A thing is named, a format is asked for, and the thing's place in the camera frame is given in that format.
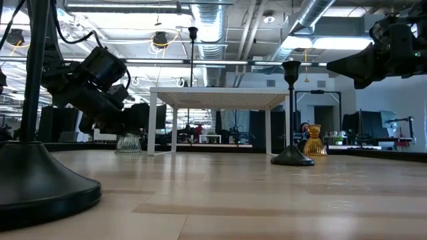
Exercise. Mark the black tubular stand frame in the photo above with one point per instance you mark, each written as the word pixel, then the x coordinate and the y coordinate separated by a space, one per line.
pixel 317 91

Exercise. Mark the amber glass candle holder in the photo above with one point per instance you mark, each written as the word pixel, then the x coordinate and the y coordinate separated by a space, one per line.
pixel 315 146

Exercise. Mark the black partition panel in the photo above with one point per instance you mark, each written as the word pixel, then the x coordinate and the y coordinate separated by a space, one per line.
pixel 258 128

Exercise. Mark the person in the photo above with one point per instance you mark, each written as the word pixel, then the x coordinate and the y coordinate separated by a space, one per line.
pixel 304 127

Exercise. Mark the black cabinet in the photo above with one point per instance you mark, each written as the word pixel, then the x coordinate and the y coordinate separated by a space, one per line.
pixel 53 123

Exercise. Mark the yellow hanging pendant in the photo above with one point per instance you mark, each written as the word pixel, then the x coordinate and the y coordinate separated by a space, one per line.
pixel 306 79

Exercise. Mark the white perforated metal shelf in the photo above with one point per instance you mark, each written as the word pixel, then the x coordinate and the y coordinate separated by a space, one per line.
pixel 220 98

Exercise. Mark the clear glass candle holder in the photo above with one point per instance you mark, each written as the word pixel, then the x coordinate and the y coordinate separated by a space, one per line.
pixel 128 145

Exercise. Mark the small white table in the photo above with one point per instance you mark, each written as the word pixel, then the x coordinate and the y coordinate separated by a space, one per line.
pixel 210 135

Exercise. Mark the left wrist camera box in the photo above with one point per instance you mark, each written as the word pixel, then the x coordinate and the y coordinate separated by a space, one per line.
pixel 103 66

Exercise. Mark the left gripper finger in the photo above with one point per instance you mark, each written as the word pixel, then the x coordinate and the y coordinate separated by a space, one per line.
pixel 138 118

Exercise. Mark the long black light rail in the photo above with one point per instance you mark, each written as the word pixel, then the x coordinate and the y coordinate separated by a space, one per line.
pixel 187 61

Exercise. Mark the grey monitor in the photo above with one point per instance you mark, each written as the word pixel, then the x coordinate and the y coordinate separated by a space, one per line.
pixel 388 118

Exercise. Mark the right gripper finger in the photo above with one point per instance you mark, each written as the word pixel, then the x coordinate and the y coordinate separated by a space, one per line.
pixel 360 65
pixel 363 84

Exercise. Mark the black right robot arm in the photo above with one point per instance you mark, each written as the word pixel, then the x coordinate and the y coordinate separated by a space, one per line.
pixel 421 13

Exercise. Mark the grey wall vent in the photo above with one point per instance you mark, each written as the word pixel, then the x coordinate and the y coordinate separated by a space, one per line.
pixel 321 83
pixel 271 83

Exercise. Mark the black table edge rail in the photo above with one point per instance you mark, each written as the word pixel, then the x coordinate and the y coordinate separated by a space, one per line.
pixel 383 155

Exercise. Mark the small red item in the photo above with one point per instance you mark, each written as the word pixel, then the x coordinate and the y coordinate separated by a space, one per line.
pixel 402 143

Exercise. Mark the silver spiral ventilation duct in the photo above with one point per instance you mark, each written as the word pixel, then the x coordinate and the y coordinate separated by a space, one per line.
pixel 210 33
pixel 313 10

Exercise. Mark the black metal candlestick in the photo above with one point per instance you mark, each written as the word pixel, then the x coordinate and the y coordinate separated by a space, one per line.
pixel 292 158
pixel 193 33
pixel 40 186

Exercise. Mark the black monitor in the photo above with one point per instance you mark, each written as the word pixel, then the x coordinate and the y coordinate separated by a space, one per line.
pixel 363 125
pixel 160 116

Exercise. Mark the white ceiling sensor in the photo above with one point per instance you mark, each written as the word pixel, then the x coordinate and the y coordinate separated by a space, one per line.
pixel 269 19

